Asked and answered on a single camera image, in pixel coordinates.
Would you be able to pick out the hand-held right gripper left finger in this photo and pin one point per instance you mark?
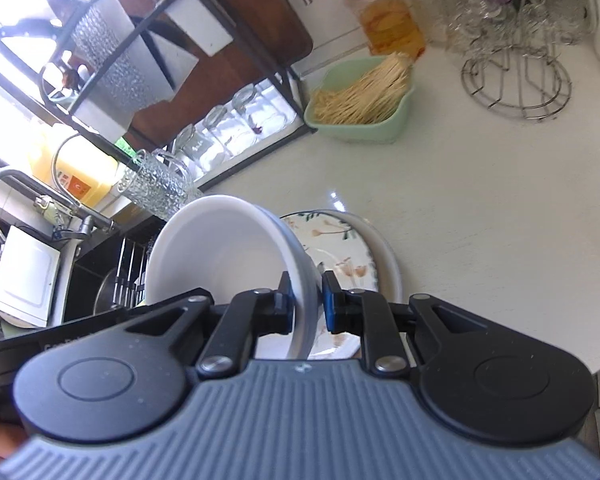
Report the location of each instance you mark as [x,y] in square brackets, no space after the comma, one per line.
[287,307]

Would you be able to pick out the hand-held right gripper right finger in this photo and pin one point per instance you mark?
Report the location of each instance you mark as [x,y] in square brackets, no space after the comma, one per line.
[330,307]

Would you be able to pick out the floral plate with dark rim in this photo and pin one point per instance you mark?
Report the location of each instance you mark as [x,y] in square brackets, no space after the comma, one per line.
[330,245]

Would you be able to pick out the white ceramic bowl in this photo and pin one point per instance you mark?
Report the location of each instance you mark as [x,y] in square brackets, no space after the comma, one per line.
[220,250]

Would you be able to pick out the white box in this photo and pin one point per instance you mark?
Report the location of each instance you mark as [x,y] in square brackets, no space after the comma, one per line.
[25,275]

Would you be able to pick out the black kitchen sink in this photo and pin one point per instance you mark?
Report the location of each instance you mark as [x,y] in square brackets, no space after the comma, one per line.
[95,260]

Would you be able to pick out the textured glass pitcher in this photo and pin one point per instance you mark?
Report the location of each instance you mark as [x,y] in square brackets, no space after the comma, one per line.
[160,185]

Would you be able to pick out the tall metal faucet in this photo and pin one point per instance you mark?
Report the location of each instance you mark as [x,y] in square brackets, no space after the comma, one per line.
[10,177]

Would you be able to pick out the green plastic basket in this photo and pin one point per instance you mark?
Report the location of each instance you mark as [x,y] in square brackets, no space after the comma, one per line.
[365,127]

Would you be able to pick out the upturned small glass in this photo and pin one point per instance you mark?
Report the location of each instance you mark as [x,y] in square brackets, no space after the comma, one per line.
[247,105]
[190,147]
[219,127]

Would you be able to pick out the yellow oil bottle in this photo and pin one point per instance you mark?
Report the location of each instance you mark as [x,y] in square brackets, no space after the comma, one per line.
[87,180]

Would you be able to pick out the dried noodles bundle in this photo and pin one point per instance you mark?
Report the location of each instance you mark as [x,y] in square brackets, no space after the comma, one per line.
[360,97]

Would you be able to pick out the small metal faucet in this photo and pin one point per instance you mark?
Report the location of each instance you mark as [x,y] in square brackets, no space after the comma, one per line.
[62,150]

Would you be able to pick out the black dish rack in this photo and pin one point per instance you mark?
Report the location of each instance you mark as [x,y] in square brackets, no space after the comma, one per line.
[285,90]

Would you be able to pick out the wooden cutting board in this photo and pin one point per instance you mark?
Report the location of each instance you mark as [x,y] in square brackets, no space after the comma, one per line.
[260,15]

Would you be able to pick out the smooth steel cleaver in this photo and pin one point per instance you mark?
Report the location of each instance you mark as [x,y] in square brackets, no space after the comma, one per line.
[200,25]

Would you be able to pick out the red lid plastic jar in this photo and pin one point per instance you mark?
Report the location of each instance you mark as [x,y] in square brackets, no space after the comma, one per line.
[390,15]

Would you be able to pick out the textured steel cleaver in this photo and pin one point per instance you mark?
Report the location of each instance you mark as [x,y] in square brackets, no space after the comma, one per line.
[115,60]

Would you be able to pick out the upturned clear glass cup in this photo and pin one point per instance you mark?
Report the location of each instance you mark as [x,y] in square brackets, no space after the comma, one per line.
[480,25]

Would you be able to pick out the tall clear glass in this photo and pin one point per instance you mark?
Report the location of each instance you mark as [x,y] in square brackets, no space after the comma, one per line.
[422,0]

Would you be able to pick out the upturned stemmed glass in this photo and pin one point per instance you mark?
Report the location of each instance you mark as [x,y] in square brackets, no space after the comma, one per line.
[535,10]

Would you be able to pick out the clear glass mug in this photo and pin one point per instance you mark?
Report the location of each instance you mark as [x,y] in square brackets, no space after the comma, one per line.
[572,5]

